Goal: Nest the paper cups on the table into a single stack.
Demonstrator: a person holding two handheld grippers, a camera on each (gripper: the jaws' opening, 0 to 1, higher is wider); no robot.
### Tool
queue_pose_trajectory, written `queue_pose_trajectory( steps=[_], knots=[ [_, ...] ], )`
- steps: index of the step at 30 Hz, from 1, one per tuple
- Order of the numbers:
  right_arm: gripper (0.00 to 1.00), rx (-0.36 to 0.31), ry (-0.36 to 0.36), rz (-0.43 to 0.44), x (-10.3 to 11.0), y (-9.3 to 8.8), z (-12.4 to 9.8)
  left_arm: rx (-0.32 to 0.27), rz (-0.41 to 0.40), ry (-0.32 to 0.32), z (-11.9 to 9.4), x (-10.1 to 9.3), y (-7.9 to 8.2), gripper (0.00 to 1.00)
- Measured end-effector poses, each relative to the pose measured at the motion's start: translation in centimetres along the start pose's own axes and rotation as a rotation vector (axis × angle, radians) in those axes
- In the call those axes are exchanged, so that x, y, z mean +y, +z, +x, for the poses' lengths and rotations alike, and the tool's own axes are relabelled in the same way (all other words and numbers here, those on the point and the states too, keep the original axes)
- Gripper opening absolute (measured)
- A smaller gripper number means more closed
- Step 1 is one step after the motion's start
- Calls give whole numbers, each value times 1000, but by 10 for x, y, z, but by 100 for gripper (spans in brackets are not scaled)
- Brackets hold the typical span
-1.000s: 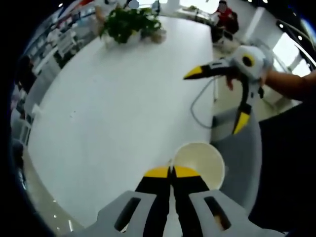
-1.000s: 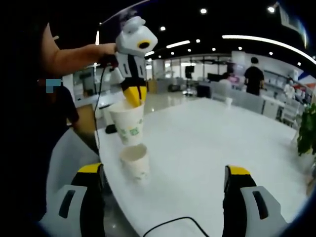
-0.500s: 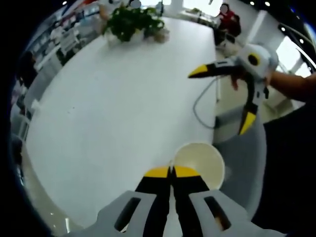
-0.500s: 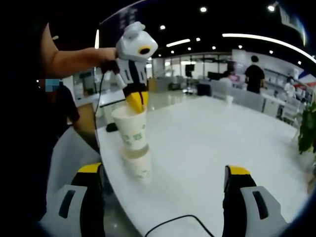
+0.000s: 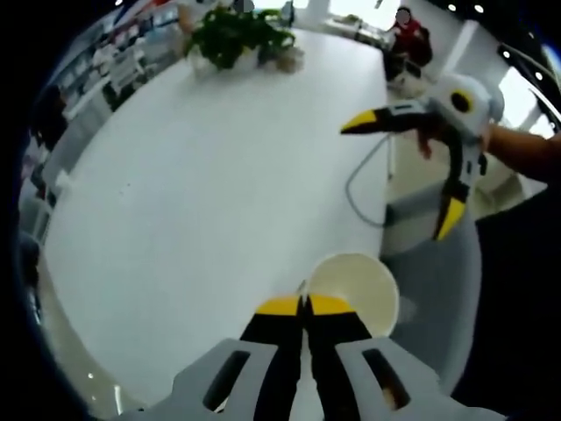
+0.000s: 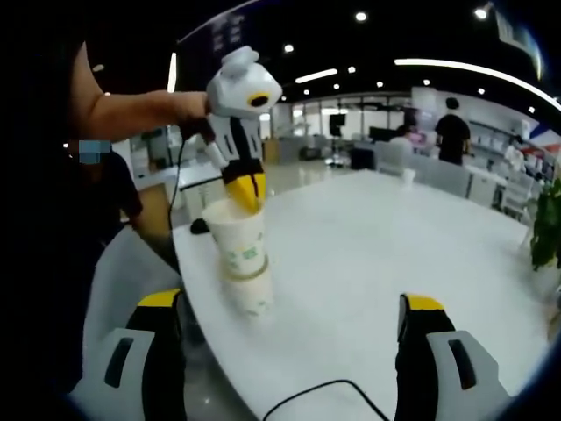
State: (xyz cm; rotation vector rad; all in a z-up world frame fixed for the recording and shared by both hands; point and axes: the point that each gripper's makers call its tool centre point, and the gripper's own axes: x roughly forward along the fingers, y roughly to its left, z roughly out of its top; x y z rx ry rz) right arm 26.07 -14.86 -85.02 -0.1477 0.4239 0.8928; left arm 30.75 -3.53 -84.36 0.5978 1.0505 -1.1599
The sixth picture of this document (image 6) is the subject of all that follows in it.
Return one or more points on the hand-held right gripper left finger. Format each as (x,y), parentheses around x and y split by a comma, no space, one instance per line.
(131,373)

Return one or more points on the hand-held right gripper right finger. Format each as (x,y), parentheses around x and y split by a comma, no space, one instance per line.
(442,373)

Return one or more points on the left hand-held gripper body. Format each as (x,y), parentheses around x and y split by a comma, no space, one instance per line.
(236,87)

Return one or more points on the person's left hand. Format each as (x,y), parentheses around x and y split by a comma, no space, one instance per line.
(190,112)

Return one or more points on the black computer mouse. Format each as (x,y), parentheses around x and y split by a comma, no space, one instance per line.
(199,226)

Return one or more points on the short ceiling light strip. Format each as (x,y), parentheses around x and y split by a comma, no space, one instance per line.
(315,75)

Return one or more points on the brown cabinet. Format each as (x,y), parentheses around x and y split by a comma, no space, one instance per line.
(153,210)

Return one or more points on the light grey office chair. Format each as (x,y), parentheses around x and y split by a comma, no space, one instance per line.
(122,280)

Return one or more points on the black monitor on stand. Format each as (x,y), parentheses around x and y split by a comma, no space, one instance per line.
(337,123)

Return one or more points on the white table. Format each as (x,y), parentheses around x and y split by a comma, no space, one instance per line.
(372,285)

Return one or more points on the group of round ceiling spotlights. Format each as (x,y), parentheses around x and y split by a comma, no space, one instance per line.
(360,16)

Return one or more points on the person's black shirt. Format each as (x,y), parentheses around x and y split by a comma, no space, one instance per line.
(52,241)

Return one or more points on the pink screen monitor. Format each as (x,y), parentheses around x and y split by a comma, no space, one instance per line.
(417,137)

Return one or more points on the potted green plant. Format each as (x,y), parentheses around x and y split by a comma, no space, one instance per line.
(548,228)

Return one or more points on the white slatted chair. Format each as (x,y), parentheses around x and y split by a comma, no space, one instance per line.
(517,197)

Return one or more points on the curved ceiling light strip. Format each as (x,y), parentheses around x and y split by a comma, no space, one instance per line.
(464,66)

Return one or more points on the ceiling air conditioner vent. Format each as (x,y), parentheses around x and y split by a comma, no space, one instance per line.
(517,33)

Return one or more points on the white wall shelf unit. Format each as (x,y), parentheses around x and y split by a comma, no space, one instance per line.
(491,138)

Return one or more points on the red blue wall banner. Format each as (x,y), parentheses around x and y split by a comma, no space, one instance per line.
(548,138)

